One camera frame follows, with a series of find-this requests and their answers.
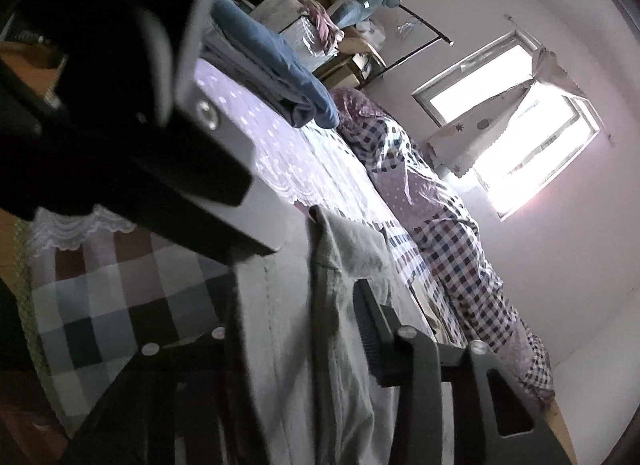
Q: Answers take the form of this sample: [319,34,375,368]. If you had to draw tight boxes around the grey smile t-shirt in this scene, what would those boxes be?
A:
[232,206,426,464]

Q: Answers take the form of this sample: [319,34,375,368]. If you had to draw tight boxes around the black clothes rack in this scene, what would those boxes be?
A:
[359,3,454,89]

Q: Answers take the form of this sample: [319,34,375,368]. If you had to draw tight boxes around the rolled checkered quilt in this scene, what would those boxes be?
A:
[331,88,555,411]

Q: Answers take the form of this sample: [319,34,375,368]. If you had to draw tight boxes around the checkered bed sheet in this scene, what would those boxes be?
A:
[23,61,464,433]

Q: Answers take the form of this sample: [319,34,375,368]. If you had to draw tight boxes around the folded blue jeans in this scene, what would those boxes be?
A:
[200,0,340,129]

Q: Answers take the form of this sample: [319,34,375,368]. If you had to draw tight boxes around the wooden headboard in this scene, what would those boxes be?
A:
[544,401,577,465]

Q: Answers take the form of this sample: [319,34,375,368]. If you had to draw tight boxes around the silver ribbed suitcase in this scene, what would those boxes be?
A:
[250,0,338,72]

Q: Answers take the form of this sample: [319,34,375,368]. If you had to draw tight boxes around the tied patterned curtain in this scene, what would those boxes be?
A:
[425,47,588,178]

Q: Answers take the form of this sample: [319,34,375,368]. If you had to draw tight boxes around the pink cloth on suitcase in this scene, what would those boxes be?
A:
[296,0,345,53]

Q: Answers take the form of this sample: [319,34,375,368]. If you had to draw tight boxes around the wooden bedside cabinet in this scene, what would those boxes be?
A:
[314,37,387,90]

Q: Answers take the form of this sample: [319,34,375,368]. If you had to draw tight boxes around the blue shark plush toy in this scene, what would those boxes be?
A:
[329,0,402,29]

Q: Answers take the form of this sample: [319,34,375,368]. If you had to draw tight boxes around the window with white frame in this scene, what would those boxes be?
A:
[413,30,601,218]

